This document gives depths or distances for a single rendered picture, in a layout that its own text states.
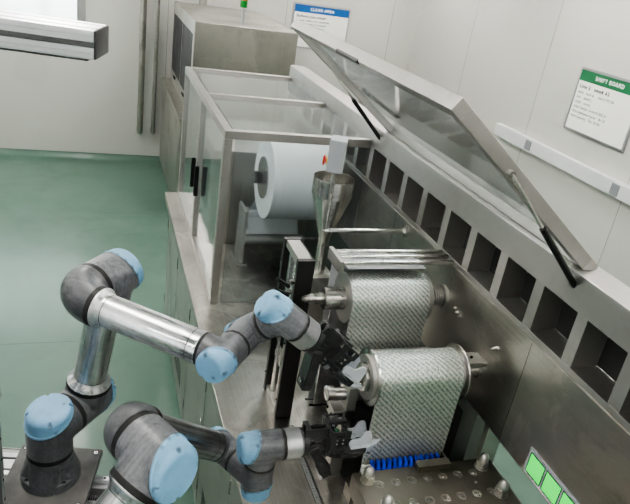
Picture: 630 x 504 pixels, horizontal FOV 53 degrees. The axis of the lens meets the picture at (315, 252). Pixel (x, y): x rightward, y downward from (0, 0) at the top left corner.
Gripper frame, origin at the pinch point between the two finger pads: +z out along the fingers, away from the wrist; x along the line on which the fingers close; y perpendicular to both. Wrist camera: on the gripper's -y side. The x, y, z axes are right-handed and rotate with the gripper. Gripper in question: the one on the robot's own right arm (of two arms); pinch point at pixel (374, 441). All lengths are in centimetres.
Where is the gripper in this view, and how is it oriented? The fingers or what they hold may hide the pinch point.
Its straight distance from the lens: 169.9
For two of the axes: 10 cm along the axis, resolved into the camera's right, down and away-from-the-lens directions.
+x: -2.9, -4.4, 8.5
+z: 9.5, 0.0, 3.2
